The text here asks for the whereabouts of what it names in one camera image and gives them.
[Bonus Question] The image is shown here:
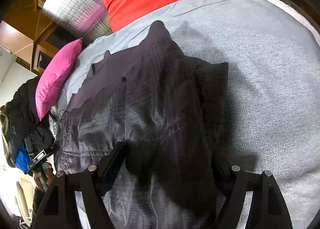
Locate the pile of black clothes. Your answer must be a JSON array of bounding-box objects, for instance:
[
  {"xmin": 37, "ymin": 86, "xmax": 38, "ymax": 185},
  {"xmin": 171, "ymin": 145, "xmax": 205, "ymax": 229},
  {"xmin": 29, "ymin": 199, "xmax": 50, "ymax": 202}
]
[{"xmin": 0, "ymin": 76, "xmax": 59, "ymax": 169}]

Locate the wooden cabinet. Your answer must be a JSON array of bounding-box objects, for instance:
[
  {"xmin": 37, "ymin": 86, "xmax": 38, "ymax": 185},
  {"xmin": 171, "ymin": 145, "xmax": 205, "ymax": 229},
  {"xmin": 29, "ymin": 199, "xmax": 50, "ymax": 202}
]
[{"xmin": 0, "ymin": 0, "xmax": 83, "ymax": 77}]

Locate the clear plastic bag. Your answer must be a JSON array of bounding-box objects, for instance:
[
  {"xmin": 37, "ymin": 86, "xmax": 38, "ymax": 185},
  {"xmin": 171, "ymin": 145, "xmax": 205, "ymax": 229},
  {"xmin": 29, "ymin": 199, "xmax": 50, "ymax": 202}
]
[{"xmin": 49, "ymin": 105, "xmax": 63, "ymax": 139}]

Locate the bright blue cloth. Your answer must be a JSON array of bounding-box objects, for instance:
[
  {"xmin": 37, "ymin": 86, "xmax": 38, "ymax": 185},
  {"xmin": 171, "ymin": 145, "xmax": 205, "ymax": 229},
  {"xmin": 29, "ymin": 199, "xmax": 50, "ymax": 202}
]
[{"xmin": 15, "ymin": 148, "xmax": 34, "ymax": 174}]

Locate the person's left hand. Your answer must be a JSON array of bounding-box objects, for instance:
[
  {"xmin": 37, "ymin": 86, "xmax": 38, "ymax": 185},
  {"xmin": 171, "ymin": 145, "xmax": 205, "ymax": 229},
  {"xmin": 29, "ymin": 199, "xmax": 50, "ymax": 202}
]
[{"xmin": 32, "ymin": 162, "xmax": 57, "ymax": 193}]

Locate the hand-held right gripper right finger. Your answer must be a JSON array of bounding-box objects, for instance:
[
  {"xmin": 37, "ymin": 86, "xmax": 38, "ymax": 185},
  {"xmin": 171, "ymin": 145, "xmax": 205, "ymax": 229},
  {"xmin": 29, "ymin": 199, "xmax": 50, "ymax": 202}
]
[{"xmin": 212, "ymin": 159, "xmax": 293, "ymax": 229}]

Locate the dark grey quilted jacket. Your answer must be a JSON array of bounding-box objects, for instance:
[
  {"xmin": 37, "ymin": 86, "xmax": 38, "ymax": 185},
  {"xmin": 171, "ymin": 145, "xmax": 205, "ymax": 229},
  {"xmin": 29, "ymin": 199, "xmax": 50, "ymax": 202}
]
[{"xmin": 54, "ymin": 20, "xmax": 229, "ymax": 229}]

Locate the person's left forearm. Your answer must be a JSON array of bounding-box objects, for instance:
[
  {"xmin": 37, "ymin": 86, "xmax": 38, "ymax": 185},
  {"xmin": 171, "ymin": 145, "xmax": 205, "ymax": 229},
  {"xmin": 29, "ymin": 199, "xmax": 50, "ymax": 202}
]
[{"xmin": 30, "ymin": 186, "xmax": 49, "ymax": 229}]

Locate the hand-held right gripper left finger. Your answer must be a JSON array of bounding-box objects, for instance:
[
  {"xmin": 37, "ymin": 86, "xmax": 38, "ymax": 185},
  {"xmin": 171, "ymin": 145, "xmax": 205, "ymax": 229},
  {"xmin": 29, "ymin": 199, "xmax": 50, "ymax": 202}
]
[{"xmin": 31, "ymin": 141, "xmax": 127, "ymax": 229}]

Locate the white furniture piece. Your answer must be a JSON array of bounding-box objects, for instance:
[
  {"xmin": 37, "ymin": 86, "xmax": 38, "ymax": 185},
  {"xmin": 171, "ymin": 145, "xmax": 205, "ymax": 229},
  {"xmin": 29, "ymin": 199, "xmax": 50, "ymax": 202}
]
[{"xmin": 14, "ymin": 181, "xmax": 33, "ymax": 229}]

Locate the grey bed sheet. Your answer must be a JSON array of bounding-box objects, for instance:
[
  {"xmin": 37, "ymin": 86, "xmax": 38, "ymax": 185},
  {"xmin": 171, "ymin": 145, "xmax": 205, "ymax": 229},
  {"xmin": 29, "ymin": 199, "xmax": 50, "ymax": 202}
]
[{"xmin": 57, "ymin": 0, "xmax": 320, "ymax": 229}]

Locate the pink pillow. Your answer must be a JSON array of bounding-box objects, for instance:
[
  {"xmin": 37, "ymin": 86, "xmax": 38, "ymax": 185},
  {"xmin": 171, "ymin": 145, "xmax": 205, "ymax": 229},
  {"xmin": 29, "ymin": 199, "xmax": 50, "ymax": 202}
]
[{"xmin": 35, "ymin": 38, "xmax": 83, "ymax": 121}]

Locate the silver foil insulation mat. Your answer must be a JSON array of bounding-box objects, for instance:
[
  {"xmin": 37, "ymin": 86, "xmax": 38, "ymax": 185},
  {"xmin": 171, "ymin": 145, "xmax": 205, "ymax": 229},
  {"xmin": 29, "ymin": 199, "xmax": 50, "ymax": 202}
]
[{"xmin": 41, "ymin": 0, "xmax": 227, "ymax": 44}]

